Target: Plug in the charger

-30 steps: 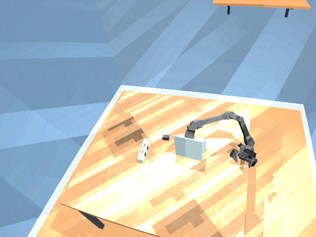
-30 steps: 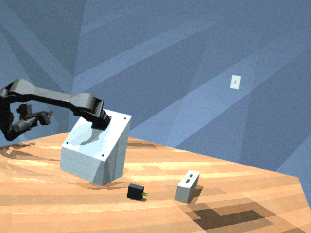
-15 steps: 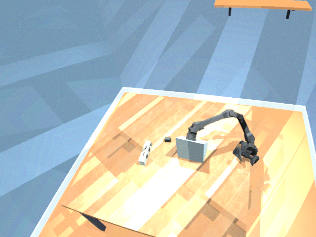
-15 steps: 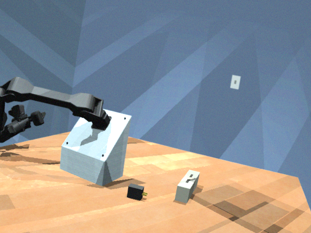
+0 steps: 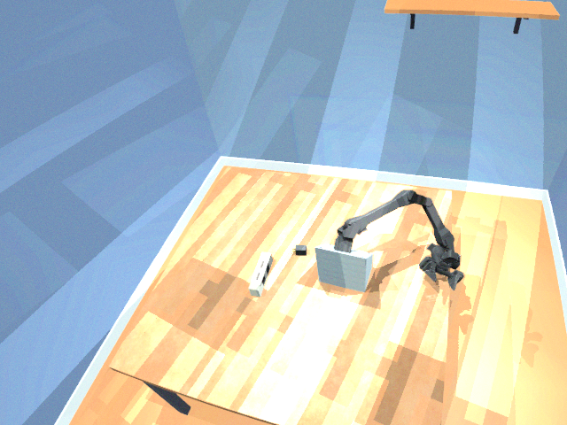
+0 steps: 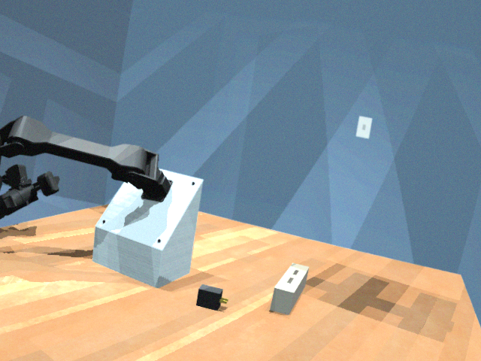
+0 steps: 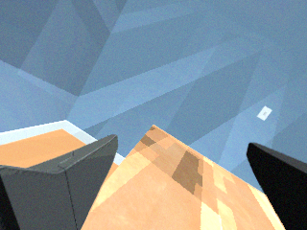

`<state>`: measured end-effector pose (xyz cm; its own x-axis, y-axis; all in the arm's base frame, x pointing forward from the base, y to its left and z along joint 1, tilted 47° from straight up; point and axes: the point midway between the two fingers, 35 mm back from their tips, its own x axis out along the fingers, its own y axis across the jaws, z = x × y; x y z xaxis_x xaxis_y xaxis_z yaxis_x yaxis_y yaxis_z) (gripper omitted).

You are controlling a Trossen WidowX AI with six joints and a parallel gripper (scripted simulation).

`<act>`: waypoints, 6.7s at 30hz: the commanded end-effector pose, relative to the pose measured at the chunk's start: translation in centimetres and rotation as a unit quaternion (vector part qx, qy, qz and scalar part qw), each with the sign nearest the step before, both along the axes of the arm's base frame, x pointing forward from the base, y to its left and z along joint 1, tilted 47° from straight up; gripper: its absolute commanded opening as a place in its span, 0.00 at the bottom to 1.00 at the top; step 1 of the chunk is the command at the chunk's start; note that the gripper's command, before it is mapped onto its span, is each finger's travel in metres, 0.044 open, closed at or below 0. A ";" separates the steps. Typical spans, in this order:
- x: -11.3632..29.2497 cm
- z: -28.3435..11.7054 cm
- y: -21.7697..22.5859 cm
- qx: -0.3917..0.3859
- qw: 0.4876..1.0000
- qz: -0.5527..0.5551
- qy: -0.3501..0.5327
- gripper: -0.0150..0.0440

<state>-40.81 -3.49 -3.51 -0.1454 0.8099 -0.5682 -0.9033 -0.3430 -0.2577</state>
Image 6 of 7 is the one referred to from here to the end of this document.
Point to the black two-prong charger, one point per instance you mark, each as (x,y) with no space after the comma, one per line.
(210,297)

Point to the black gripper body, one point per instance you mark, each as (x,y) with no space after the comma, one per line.
(46,183)

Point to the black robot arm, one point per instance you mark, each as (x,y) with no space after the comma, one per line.
(127,163)

